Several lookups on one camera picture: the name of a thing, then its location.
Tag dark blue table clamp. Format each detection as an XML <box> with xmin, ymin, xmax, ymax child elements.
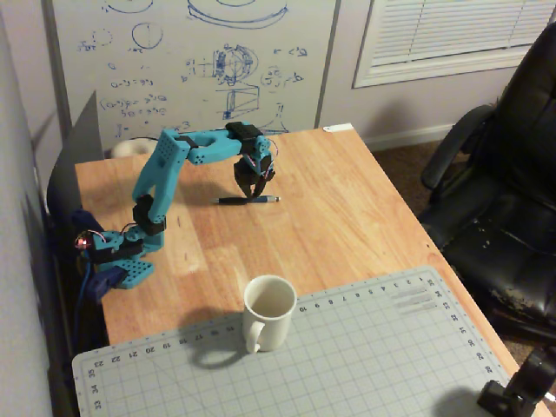
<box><xmin>70</xmin><ymin>208</ymin><xmax>128</xmax><ymax>304</ymax></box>

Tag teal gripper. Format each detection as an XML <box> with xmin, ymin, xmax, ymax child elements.
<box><xmin>234</xmin><ymin>136</ymin><xmax>277</xmax><ymax>202</ymax></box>

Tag white round object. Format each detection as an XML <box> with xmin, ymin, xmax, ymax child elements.
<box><xmin>111</xmin><ymin>137</ymin><xmax>154</xmax><ymax>159</ymax></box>

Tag white window blinds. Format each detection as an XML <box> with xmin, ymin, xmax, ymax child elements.
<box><xmin>351</xmin><ymin>0</ymin><xmax>556</xmax><ymax>89</ymax></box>

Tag whiteboard with blue drawings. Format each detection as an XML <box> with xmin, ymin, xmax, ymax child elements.
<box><xmin>41</xmin><ymin>0</ymin><xmax>343</xmax><ymax>153</ymax></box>

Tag black leather office chair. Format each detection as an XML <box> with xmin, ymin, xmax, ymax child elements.
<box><xmin>418</xmin><ymin>19</ymin><xmax>556</xmax><ymax>345</ymax></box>

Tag dark blue pen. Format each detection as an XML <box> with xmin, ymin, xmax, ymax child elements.
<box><xmin>216</xmin><ymin>195</ymin><xmax>281</xmax><ymax>206</ymax></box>

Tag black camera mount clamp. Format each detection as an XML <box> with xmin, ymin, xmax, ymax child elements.
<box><xmin>477</xmin><ymin>347</ymin><xmax>556</xmax><ymax>417</ymax></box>

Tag cream ceramic mug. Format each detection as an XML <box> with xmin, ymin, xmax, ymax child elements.
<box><xmin>242</xmin><ymin>274</ymin><xmax>299</xmax><ymax>354</ymax></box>

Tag blue cable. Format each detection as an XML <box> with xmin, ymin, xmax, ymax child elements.
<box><xmin>74</xmin><ymin>255</ymin><xmax>95</xmax><ymax>351</ymax></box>

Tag grey cutting mat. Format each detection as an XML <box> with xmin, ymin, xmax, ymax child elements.
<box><xmin>70</xmin><ymin>264</ymin><xmax>523</xmax><ymax>417</ymax></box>

